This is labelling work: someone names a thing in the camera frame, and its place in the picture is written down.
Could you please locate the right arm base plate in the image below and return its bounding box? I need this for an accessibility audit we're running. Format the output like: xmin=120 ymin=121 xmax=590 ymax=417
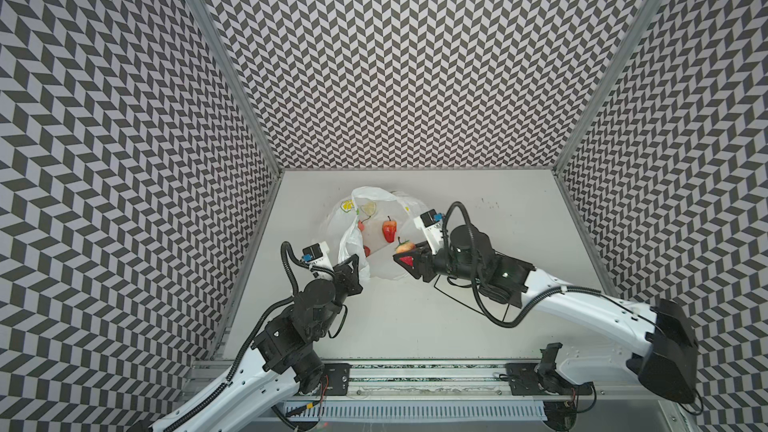
xmin=498 ymin=342 xmax=594 ymax=398

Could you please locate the aluminium front rail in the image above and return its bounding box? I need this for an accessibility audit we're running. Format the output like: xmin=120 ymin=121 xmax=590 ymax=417
xmin=173 ymin=358 xmax=661 ymax=408

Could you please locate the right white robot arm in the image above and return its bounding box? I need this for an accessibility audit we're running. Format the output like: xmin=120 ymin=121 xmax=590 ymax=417
xmin=393 ymin=202 xmax=700 ymax=405

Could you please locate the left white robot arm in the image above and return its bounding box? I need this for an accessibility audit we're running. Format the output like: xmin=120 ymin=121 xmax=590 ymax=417
xmin=129 ymin=242 xmax=363 ymax=431

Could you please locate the red yellow fake apple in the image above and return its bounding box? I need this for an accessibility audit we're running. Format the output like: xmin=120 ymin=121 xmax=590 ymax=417
xmin=395 ymin=241 xmax=415 ymax=254

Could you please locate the red fake pepper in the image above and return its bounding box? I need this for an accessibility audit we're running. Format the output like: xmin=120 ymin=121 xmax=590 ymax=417
xmin=381 ymin=217 xmax=397 ymax=243

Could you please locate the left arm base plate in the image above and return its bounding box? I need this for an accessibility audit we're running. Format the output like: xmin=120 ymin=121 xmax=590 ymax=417
xmin=299 ymin=362 xmax=352 ymax=397

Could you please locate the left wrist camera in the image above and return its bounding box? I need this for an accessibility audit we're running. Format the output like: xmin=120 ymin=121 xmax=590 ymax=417
xmin=301 ymin=242 xmax=333 ymax=270

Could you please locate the white plastic bag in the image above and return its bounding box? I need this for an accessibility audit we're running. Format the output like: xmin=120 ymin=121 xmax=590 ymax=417
xmin=315 ymin=186 xmax=429 ymax=284

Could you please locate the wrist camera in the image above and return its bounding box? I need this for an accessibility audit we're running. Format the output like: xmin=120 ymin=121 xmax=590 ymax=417
xmin=414 ymin=209 xmax=444 ymax=251
xmin=301 ymin=242 xmax=333 ymax=270

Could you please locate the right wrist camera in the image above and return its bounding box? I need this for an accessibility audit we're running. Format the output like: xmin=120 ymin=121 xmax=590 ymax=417
xmin=414 ymin=209 xmax=444 ymax=251

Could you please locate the white mat black border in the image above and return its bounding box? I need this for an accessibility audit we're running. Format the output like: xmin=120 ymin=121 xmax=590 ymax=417
xmin=432 ymin=276 xmax=513 ymax=320

